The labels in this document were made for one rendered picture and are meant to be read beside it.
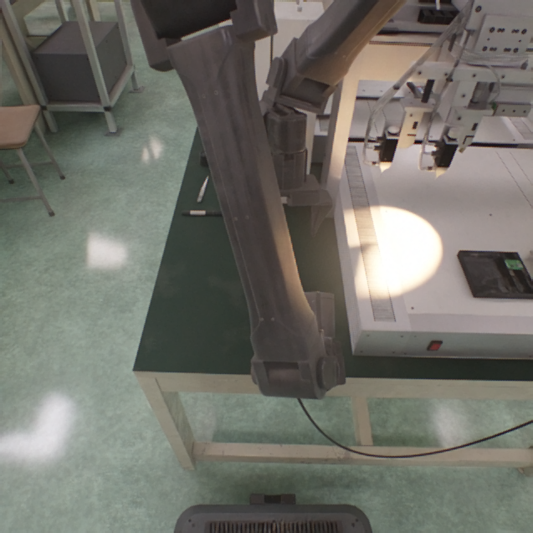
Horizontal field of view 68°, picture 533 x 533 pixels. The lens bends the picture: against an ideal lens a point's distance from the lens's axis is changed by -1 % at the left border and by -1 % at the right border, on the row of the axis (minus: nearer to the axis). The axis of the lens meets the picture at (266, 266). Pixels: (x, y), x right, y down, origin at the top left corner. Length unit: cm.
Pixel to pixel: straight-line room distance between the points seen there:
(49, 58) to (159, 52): 268
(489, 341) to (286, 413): 91
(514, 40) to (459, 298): 46
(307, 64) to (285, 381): 38
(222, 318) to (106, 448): 88
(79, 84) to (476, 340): 275
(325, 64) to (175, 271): 61
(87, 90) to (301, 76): 257
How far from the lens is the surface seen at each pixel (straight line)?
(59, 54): 302
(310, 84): 59
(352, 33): 52
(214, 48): 36
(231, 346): 84
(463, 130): 89
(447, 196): 111
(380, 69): 91
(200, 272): 97
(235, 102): 35
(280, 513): 124
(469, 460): 153
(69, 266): 217
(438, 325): 82
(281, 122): 59
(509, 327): 88
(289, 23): 91
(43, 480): 168
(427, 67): 79
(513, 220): 112
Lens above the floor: 148
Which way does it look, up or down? 49 degrees down
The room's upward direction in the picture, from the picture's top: 2 degrees clockwise
